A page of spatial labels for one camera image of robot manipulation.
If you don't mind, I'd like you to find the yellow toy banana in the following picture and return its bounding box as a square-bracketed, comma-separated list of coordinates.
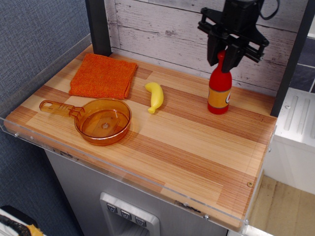
[145, 82, 164, 114]

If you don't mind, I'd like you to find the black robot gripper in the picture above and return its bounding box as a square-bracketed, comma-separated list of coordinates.
[198, 0, 269, 73]

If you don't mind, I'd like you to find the dark grey post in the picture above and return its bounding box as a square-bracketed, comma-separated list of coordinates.
[85, 0, 112, 56]
[270, 0, 315, 117]

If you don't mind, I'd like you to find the white toy sink unit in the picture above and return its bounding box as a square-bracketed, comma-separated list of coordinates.
[263, 88, 315, 194]

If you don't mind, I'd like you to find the orange folded cloth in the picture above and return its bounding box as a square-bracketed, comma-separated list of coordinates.
[69, 53, 137, 99]

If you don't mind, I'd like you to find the black looped cable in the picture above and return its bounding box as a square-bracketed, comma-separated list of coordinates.
[258, 0, 281, 21]

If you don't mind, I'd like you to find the dark grey left post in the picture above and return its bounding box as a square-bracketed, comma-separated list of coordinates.
[85, 0, 112, 56]

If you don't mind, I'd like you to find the red toy bottle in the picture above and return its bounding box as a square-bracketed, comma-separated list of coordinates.
[208, 50, 232, 115]

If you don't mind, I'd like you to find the orange transparent plastic pan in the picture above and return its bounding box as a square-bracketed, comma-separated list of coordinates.
[39, 98, 132, 146]

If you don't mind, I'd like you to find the yellow black object corner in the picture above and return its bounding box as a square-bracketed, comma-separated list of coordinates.
[0, 205, 45, 236]

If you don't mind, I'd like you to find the dark grey right post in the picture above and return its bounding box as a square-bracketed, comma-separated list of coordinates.
[270, 0, 315, 117]

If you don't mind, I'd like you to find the silver toy fridge cabinet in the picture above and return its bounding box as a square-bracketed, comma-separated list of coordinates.
[46, 151, 228, 236]

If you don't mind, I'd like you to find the grey dispenser button panel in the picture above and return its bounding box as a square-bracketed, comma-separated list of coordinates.
[99, 192, 160, 236]

